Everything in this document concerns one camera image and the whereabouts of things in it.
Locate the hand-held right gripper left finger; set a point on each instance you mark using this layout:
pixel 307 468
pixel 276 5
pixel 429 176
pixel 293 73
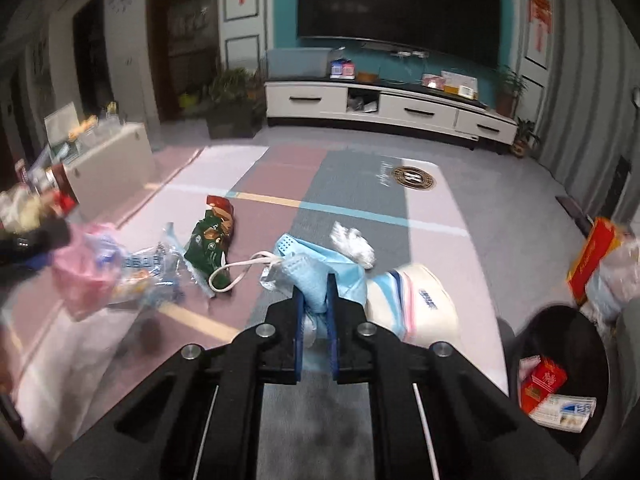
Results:
pixel 298 330

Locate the white pink plastic bag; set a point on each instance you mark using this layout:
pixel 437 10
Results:
pixel 617 275

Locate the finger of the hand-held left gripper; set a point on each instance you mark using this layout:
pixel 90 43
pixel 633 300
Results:
pixel 40 240

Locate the red cardboard box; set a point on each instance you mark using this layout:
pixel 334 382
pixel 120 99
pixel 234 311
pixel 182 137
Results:
pixel 542 382

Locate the grey curtain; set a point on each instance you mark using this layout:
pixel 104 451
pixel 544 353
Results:
pixel 585 85

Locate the red picture frame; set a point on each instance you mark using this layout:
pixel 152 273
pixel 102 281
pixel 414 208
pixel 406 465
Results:
pixel 432 82

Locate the green snack packet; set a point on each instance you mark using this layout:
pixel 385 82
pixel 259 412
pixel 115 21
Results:
pixel 210 240

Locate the dark doormat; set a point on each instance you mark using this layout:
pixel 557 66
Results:
pixel 575 212

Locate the blue face mask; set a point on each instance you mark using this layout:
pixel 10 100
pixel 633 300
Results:
pixel 315 270

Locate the white desk calendar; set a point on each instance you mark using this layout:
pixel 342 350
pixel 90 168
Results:
pixel 459 82

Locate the white storage box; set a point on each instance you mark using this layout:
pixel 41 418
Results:
pixel 110 165

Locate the clear grey tank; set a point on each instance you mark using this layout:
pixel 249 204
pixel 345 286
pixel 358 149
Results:
pixel 297 64

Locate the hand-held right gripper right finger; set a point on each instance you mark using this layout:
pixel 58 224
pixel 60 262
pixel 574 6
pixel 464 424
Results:
pixel 332 330

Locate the tall potted plant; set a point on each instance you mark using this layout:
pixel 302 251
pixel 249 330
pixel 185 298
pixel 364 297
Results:
pixel 507 90

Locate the green plastic basin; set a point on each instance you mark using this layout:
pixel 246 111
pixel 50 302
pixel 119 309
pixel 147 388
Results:
pixel 190 101

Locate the clutter of jars and bottles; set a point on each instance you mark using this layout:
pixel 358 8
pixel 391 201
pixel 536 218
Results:
pixel 50 160

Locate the small potted plant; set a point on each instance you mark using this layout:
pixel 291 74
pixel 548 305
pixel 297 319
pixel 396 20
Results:
pixel 525 140

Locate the white blue printed carton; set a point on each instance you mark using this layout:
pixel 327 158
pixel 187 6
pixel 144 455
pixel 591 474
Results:
pixel 565 410

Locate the dark wooden display cabinet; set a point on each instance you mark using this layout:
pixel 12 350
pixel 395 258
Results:
pixel 182 40

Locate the black plastic bucket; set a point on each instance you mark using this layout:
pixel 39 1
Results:
pixel 595 360

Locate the white tissue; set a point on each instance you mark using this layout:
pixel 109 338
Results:
pixel 352 245

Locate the white TV cabinet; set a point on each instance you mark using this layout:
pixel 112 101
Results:
pixel 415 110

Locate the white striped paper cup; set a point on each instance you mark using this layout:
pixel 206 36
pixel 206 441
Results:
pixel 425 310

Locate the leafy plant on dark stand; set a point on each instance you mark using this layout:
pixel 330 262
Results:
pixel 232 105

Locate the orange shopping bag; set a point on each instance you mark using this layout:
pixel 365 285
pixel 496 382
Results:
pixel 590 255

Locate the pink grey plaid tablecloth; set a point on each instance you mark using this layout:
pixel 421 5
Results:
pixel 350 200

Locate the large black television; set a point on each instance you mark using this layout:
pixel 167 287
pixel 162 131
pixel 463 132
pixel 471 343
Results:
pixel 400 5

